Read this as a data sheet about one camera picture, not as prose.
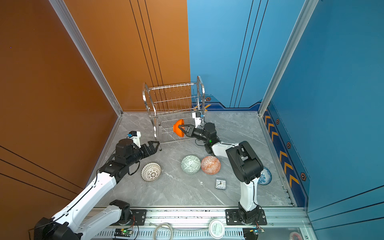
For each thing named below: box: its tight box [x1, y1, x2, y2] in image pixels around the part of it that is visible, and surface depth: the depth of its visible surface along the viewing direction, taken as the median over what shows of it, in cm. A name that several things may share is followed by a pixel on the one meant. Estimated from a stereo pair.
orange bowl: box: [173, 119, 185, 138], surface depth 86 cm
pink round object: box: [289, 231, 302, 240], surface depth 70 cm
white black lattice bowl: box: [141, 162, 162, 182], surface depth 88 cm
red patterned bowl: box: [201, 156, 221, 175], surface depth 91 cm
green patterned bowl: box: [181, 155, 201, 175], surface depth 91 cm
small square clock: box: [215, 177, 226, 190], surface depth 84 cm
